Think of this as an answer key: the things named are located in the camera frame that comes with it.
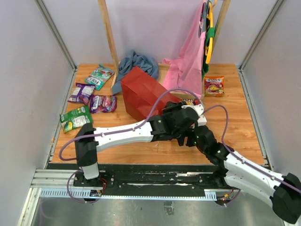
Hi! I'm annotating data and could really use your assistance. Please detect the brown red paper bag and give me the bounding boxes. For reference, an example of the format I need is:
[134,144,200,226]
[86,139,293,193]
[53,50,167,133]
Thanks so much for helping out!
[121,66,166,121]

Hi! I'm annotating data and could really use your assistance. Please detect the yellow M&M's packet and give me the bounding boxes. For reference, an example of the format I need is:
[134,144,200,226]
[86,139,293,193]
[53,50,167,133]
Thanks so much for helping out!
[182,99,196,105]

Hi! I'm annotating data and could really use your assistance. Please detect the purple Fox's berries bag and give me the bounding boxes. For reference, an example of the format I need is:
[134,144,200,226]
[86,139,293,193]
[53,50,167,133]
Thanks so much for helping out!
[89,95,117,113]

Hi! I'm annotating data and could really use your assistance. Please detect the green Fox's candy bag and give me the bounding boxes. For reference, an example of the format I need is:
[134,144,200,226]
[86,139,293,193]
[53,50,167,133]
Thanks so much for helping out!
[85,65,115,91]

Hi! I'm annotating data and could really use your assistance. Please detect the orange Fox's fruits bag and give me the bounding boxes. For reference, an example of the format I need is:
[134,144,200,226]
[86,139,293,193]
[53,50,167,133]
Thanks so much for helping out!
[204,76,224,97]

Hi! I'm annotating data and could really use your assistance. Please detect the purple snack packet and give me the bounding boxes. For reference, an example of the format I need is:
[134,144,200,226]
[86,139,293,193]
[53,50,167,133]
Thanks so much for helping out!
[68,83,95,105]

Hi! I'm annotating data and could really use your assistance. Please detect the green snack packet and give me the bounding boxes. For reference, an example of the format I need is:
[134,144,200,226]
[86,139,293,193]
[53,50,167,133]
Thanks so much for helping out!
[60,105,93,134]

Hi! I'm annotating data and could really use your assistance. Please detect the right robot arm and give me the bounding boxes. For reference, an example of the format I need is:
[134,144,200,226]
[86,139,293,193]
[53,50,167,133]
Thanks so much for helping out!
[186,116,301,224]

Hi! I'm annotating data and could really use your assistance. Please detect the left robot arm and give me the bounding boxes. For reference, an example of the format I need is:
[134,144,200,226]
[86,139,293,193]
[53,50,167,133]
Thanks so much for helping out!
[75,102,206,181]

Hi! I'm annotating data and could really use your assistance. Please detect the pink shirt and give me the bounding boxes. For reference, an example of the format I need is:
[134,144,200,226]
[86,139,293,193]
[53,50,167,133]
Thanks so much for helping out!
[162,0,207,97]

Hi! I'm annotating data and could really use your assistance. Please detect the blue crumpled cloth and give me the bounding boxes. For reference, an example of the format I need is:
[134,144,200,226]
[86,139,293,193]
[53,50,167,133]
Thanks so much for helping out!
[111,50,159,95]

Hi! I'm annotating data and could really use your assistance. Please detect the green hanger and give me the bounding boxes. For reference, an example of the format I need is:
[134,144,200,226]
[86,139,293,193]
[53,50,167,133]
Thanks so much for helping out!
[202,27,215,75]

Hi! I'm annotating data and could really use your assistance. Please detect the grey hanger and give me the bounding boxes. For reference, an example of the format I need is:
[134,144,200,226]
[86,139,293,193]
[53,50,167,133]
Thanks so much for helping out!
[198,1,208,37]

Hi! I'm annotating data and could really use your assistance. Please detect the yellow hanger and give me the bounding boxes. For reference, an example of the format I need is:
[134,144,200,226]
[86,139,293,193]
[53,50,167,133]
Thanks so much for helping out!
[204,1,215,65]

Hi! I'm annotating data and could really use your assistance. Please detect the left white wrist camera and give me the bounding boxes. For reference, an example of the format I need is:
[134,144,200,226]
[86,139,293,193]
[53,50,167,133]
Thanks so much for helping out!
[182,104,204,117]

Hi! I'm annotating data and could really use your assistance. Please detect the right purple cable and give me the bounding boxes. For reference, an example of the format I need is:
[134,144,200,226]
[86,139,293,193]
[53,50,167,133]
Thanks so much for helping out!
[203,105,301,208]

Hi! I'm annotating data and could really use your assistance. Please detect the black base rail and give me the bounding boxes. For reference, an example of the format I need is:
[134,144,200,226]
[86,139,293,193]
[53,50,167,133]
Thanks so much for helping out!
[67,164,240,204]

